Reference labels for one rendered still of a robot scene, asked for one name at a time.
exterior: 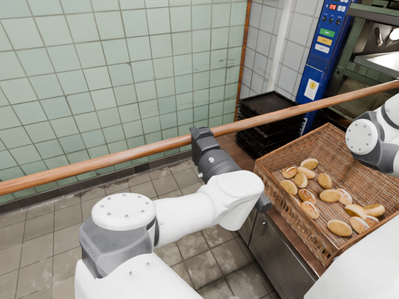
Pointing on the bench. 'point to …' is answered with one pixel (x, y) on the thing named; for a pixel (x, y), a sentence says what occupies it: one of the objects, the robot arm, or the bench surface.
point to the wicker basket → (316, 233)
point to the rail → (375, 9)
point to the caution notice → (311, 89)
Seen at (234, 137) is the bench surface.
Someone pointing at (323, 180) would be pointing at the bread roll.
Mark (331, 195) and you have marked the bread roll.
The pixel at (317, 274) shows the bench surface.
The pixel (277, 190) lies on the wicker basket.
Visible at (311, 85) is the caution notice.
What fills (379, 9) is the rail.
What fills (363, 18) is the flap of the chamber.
